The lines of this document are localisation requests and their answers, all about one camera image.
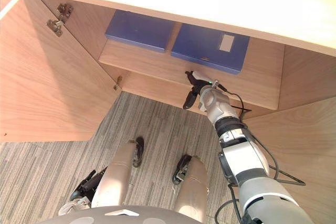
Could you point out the plain wooden cabinet door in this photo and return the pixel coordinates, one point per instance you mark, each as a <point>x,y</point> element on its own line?
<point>304,140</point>

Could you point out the silver right robot leg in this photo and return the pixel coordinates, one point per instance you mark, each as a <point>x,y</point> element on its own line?
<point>193,191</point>

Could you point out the blue folder with white label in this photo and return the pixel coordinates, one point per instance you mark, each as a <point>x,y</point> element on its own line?
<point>204,48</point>

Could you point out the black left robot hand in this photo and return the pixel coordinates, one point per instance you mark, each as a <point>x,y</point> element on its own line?
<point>85,186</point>

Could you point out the dark right robot foot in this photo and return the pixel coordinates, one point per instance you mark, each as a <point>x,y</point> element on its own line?
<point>181,169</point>

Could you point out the grey robot torso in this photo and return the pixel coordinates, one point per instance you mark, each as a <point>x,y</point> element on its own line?
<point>110,215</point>

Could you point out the wooden cabinet shelf board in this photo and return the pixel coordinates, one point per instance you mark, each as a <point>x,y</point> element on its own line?
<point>162,64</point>

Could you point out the silver robot leg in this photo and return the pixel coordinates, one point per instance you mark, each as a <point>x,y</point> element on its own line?
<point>193,191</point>
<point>115,176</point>

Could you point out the wooden office cabinet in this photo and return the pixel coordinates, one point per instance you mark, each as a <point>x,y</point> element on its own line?
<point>236,3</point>

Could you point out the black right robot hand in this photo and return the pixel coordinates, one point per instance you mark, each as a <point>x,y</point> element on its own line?
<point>194,85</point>

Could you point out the wooden cabinet door with hinges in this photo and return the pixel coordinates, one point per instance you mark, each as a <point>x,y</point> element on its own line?
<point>44,82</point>

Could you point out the small metal door hinge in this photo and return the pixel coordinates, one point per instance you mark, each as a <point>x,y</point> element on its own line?
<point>118,82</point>

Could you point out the dark robot foot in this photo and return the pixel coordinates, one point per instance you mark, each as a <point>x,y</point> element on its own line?
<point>181,169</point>
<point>138,151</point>

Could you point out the dark left robot foot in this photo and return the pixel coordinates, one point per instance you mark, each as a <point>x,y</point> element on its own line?
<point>138,151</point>

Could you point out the large metal door hinge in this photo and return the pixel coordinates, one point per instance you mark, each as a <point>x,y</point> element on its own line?
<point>60,20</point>

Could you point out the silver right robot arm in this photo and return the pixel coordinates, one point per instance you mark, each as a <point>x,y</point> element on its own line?
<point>246,161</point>

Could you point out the plain blue folder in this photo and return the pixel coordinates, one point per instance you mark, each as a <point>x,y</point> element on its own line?
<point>139,31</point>

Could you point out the silver left robot leg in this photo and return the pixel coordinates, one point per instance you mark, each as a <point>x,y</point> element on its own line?
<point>115,176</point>

